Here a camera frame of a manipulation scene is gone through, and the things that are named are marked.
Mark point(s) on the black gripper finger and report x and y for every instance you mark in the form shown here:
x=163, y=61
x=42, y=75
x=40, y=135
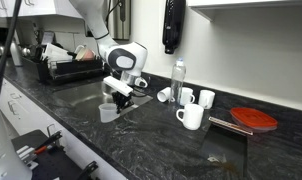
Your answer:
x=118, y=109
x=128, y=105

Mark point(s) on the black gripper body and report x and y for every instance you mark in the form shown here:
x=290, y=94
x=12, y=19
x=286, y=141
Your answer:
x=120, y=99

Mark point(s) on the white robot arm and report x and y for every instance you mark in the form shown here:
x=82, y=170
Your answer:
x=128, y=58

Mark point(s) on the stainless steel sink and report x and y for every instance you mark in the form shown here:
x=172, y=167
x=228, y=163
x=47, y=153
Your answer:
x=85, y=99

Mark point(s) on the white mug lying sideways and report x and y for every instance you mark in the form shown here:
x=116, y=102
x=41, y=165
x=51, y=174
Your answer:
x=165, y=95

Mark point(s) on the black dish rack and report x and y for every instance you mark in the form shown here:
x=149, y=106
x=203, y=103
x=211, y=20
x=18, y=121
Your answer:
x=59, y=73

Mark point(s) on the white mug near bottle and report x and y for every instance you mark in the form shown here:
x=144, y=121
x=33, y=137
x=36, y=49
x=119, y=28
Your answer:
x=187, y=96

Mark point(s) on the clear plastic water bottle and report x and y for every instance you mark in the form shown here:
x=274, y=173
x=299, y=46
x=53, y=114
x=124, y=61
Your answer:
x=177, y=78

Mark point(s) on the white front mug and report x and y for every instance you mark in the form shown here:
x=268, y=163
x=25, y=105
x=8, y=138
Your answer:
x=190, y=116

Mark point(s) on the white rear mug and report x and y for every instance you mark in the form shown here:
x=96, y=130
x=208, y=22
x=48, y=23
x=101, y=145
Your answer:
x=206, y=99

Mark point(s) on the dark coffee bag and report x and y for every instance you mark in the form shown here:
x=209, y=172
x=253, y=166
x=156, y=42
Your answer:
x=225, y=145

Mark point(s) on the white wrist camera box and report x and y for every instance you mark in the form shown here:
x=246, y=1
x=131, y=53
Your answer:
x=117, y=85

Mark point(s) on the black wall-mounted dispenser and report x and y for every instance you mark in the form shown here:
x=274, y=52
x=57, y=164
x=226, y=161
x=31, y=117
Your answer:
x=173, y=24

